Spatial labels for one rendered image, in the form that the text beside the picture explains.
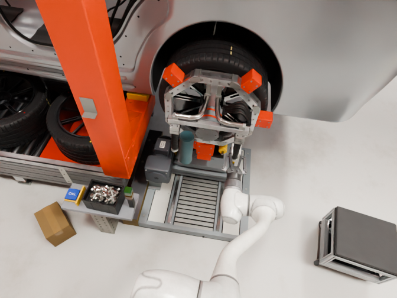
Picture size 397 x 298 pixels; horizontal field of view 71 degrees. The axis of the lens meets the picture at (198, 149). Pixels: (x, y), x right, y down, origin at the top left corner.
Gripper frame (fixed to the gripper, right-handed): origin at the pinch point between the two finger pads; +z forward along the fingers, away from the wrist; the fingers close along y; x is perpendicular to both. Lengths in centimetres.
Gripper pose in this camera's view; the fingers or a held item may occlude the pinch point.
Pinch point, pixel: (236, 149)
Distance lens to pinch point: 153.2
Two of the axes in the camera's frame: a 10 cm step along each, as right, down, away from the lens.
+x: 0.7, -5.9, -8.1
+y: 9.9, 1.6, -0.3
